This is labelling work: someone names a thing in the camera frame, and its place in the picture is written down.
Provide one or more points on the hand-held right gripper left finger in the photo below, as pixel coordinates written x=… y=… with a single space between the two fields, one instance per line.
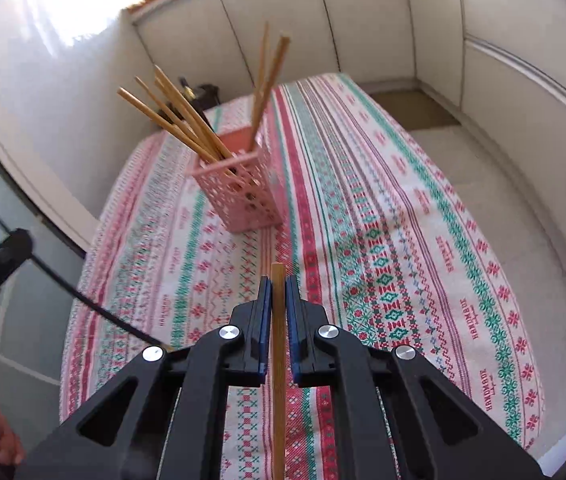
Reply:
x=264 y=320

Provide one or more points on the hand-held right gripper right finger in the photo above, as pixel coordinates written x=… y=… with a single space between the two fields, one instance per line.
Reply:
x=293 y=320

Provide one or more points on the wooden chopstick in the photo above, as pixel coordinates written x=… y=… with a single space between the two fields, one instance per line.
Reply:
x=278 y=410

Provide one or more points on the pink plastic utensil basket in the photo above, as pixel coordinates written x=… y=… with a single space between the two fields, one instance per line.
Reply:
x=248 y=195

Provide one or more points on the bunch of wooden chopsticks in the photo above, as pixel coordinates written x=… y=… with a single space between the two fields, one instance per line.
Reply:
x=277 y=62

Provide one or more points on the red green patterned tablecloth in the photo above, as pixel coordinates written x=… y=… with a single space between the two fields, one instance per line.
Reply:
x=363 y=210

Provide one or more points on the dark brown trash bin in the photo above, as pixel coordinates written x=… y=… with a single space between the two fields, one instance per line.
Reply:
x=208 y=95

